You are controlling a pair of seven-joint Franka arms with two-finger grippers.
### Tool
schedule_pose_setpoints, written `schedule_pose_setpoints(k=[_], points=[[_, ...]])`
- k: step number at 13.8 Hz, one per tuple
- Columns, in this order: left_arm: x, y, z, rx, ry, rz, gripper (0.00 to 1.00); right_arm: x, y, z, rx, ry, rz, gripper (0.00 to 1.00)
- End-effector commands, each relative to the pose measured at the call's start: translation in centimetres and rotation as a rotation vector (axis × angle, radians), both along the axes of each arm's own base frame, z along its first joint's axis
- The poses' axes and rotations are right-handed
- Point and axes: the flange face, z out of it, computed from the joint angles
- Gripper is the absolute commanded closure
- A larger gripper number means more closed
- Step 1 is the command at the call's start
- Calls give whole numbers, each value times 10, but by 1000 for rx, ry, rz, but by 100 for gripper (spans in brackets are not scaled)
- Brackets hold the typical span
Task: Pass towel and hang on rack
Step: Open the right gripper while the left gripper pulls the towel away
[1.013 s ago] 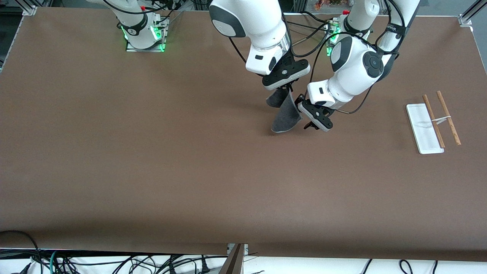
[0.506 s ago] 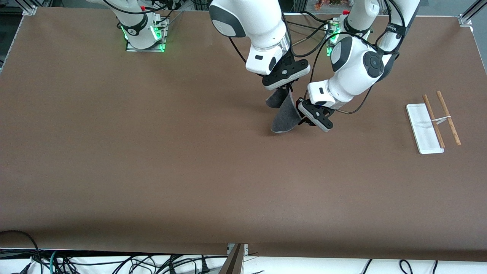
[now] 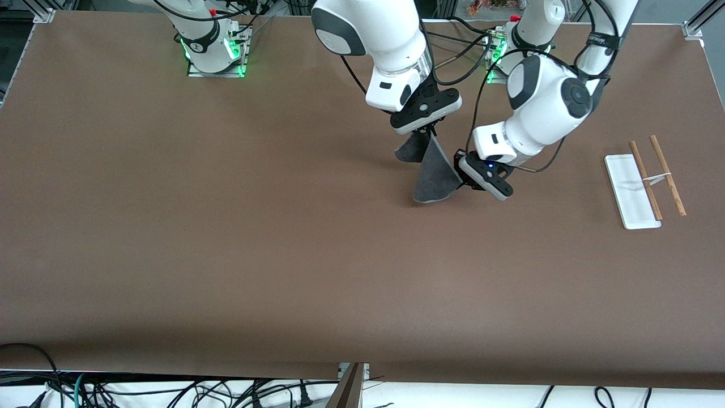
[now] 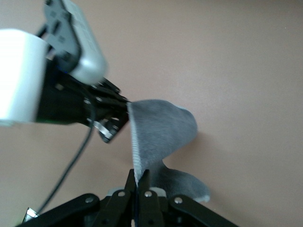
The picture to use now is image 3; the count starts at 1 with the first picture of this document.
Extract red and grey towel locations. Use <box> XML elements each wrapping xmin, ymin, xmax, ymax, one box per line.
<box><xmin>395</xmin><ymin>131</ymin><xmax>463</xmax><ymax>203</ymax></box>

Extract orange background object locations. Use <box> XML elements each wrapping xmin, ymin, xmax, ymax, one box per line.
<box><xmin>468</xmin><ymin>0</ymin><xmax>511</xmax><ymax>15</ymax></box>

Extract white rectangular tray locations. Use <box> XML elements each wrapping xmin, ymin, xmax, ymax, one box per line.
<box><xmin>604</xmin><ymin>135</ymin><xmax>687</xmax><ymax>230</ymax></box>

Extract brown table cover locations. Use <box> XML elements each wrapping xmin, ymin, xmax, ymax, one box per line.
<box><xmin>0</xmin><ymin>10</ymin><xmax>725</xmax><ymax>390</ymax></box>

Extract long black tabletop cable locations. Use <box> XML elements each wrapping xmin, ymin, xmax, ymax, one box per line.
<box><xmin>426</xmin><ymin>28</ymin><xmax>498</xmax><ymax>48</ymax></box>

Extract short black tabletop cable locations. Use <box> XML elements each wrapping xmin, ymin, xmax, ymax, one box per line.
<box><xmin>447</xmin><ymin>16</ymin><xmax>494</xmax><ymax>35</ymax></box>

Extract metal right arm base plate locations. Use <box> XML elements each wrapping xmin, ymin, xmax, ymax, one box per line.
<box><xmin>187</xmin><ymin>23</ymin><xmax>248</xmax><ymax>78</ymax></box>

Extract grey table support post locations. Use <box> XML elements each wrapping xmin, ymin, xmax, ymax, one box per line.
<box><xmin>326</xmin><ymin>363</ymin><xmax>366</xmax><ymax>408</ymax></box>

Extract aluminium frame corner bracket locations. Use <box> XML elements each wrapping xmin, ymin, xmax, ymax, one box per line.
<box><xmin>31</xmin><ymin>0</ymin><xmax>57</xmax><ymax>23</ymax></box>
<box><xmin>682</xmin><ymin>0</ymin><xmax>725</xmax><ymax>40</ymax></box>

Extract black arched floor cable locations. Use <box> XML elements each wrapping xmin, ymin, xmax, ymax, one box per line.
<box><xmin>0</xmin><ymin>342</ymin><xmax>62</xmax><ymax>397</ymax></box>

